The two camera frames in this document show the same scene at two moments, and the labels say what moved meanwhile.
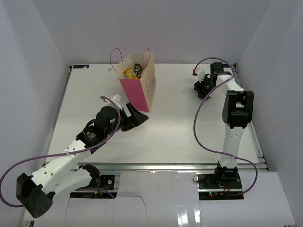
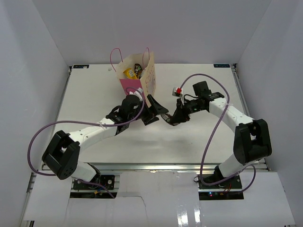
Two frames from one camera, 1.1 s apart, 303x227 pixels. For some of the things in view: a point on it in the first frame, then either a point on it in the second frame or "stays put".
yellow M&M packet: x=130 y=73 stays put
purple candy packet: x=138 y=70 stays put
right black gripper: x=200 y=87 to x=181 y=114
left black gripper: x=136 y=118 to x=158 y=109
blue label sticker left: x=81 y=66 stays put
